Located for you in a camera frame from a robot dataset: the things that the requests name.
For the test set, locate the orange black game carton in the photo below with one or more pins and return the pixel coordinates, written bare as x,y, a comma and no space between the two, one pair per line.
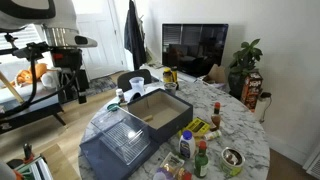
251,90

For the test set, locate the wooden pole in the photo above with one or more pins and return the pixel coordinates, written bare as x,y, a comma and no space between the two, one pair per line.
11,88

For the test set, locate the black chair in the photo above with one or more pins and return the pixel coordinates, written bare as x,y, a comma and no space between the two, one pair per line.
125,80

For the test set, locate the green glass bottle red cap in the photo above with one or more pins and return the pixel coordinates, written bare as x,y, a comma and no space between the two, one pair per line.
201,163

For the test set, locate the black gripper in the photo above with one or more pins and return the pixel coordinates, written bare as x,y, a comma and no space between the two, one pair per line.
68,59

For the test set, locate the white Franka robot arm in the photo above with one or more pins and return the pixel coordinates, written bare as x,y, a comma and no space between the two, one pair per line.
63,13

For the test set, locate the orange plush toy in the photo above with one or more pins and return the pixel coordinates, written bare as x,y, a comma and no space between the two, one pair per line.
25,77

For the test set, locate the small white lying bottle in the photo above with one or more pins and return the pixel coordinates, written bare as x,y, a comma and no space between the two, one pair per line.
212,135

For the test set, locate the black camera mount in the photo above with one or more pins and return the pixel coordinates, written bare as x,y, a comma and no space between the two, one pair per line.
31,50

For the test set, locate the white floor appliance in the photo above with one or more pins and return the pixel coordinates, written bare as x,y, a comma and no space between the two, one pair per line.
261,108

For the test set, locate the brown paper bag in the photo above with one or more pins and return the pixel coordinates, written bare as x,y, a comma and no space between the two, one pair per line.
216,75

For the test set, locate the white plush toy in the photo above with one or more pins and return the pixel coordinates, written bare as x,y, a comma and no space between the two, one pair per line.
50,80

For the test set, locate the green round lid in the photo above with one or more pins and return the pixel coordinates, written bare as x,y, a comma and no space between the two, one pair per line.
113,107

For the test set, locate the navy blue shoe box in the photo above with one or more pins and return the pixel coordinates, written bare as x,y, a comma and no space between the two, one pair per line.
173,125

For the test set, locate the black red clamp stand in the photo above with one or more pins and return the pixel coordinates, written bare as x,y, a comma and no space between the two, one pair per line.
27,153

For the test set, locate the white floor heater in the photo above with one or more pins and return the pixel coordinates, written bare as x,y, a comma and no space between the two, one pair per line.
313,165

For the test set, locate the grey daybed black frame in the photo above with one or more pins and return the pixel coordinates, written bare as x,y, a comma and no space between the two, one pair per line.
20,96

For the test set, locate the yellow black packet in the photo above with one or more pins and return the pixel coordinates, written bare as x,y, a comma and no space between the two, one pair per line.
198,126

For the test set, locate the open green tin can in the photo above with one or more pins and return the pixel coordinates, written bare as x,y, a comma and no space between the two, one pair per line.
231,161

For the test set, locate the red wrapped item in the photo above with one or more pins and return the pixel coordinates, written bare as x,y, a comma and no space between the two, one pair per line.
184,175

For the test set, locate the white pill bottle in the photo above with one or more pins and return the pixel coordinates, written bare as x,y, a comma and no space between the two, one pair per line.
120,96

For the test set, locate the clear snack packet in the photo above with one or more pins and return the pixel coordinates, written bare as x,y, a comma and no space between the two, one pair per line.
171,161

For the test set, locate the potted green plant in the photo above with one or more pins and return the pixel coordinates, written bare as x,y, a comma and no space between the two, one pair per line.
245,60

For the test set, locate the white panel door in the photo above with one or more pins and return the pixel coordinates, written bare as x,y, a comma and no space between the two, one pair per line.
100,40

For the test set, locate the black flat screen television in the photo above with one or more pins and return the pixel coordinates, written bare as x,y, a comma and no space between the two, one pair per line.
195,50

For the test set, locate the frosted plastic cup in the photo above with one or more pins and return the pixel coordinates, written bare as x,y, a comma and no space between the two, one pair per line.
136,85

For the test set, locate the dark bottle yellow label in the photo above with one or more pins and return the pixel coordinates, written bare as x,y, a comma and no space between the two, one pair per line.
174,75

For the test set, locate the yellow vitamin bottle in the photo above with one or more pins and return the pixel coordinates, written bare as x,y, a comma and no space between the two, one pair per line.
167,76

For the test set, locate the purple cup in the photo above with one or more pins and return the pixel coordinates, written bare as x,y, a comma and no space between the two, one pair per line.
161,175

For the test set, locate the white bottle blue cap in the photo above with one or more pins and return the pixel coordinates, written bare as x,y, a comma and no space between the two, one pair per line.
187,146

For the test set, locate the hot sauce bottle red cap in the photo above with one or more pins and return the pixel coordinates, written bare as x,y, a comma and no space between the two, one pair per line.
216,118

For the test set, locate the white window blinds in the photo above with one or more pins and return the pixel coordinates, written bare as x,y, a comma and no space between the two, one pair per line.
23,35

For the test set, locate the grey patterned rug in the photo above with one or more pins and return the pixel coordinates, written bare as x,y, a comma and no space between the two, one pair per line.
100,85

